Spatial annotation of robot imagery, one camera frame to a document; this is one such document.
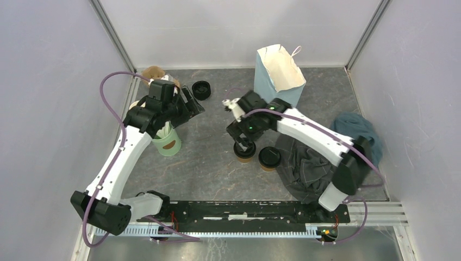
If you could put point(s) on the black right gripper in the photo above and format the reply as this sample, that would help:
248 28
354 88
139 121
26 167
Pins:
236 128

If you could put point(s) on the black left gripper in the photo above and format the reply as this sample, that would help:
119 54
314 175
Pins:
192 107

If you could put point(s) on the black plastic cup lid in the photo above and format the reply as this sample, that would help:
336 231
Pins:
269 156

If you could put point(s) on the brown paper coffee cup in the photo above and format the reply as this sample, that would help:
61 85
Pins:
267 168

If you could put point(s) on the brown pulp cup carriers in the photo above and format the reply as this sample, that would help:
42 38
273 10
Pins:
152 72

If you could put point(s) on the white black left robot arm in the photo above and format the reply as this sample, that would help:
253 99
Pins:
100 204

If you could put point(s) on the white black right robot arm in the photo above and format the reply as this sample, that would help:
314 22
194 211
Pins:
351 157

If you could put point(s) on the stack of black lids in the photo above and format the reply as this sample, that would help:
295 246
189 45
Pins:
201 90

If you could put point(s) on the white stir sticks bundle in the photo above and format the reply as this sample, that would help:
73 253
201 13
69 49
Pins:
164 132

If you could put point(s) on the green cup holder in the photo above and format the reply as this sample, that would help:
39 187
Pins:
169 145

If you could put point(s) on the dark grey checked cloth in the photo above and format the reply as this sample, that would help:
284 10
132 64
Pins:
304 172

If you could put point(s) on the light blue paper bag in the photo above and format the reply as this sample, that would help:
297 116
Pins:
277 75

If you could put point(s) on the teal blue cloth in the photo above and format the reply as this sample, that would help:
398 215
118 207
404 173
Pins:
354 125

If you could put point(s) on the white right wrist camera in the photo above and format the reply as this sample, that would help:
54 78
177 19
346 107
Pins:
233 106

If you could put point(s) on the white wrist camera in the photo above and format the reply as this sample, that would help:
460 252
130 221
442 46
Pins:
170 78
233 106

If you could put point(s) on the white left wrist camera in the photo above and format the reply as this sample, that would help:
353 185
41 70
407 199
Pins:
170 78

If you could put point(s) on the white slotted cable duct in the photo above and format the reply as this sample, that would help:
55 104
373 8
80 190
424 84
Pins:
153 230

